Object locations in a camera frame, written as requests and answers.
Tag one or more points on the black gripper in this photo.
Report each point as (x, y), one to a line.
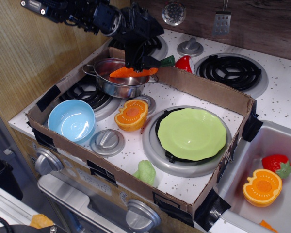
(133, 26)

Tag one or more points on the orange toy carrot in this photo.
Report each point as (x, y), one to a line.
(129, 72)

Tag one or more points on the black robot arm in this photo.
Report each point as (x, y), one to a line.
(91, 15)

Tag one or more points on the light green plate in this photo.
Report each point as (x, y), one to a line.
(191, 133)

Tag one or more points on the black burner back left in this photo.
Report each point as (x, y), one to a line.
(148, 47)

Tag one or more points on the small steel pot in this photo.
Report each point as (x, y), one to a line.
(116, 87)

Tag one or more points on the silver stovetop knob middle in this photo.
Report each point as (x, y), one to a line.
(150, 101)

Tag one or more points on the silver stovetop knob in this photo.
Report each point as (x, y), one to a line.
(107, 143)
(190, 47)
(150, 101)

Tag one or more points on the silver stovetop knob back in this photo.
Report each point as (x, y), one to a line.
(190, 47)

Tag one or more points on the hanging round steel strainer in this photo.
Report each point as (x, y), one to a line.
(173, 13)

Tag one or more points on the orange half on stove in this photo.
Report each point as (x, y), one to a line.
(132, 116)

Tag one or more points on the black burner front left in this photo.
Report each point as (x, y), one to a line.
(87, 90)

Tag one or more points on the silver stovetop knob front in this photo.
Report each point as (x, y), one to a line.
(107, 143)

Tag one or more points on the light blue bowl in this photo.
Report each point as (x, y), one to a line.
(73, 119)

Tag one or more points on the black burner back right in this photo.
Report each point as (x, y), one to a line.
(233, 71)

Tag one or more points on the light green toy vegetable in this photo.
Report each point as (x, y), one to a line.
(145, 172)

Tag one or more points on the silver oven knob left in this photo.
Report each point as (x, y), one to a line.
(47, 162)

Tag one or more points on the silver oven knob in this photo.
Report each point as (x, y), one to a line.
(47, 162)
(140, 218)

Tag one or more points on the silver oven knob right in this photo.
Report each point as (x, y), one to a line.
(140, 218)

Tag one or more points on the red strawberry in sink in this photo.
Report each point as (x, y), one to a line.
(277, 163)

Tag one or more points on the orange half in sink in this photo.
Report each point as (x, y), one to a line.
(262, 189)

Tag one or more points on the silver sink basin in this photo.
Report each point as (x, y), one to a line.
(243, 217)

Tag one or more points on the orange object bottom left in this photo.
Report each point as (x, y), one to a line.
(40, 221)

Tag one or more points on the orange piece in sink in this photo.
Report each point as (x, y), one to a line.
(266, 225)

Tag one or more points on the silver oven door handle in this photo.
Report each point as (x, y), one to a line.
(76, 203)

